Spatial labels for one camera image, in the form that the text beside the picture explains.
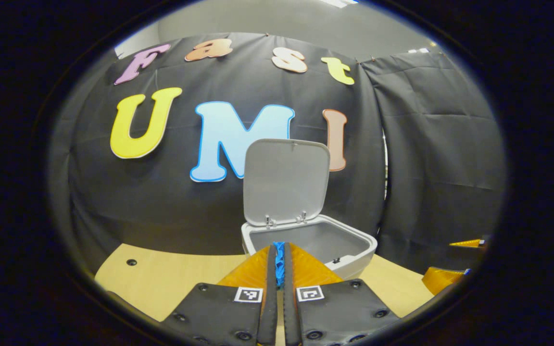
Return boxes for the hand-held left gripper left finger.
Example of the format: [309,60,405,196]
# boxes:
[159,244,277,346]

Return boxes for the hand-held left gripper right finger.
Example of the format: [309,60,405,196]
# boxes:
[283,243,401,346]

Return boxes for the blue paper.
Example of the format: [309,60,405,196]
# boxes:
[273,241,286,289]

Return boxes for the white desktop garbage bin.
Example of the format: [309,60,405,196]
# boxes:
[241,138,378,282]

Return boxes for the wooden desktop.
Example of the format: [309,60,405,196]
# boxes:
[94,243,435,346]

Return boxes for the black backdrop cloth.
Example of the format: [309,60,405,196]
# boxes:
[51,33,506,274]

